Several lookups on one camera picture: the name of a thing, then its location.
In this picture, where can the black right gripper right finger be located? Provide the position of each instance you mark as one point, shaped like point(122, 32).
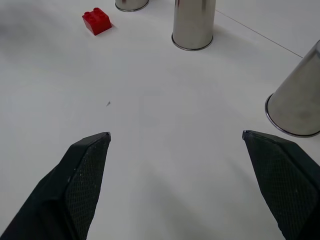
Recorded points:
point(282, 180)

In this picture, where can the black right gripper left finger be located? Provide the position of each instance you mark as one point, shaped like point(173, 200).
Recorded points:
point(75, 190)

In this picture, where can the stainless steel cup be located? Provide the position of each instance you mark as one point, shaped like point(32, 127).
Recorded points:
point(296, 100)
point(193, 23)
point(131, 4)

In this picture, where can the red toy building brick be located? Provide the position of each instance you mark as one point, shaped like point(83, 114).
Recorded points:
point(96, 21)

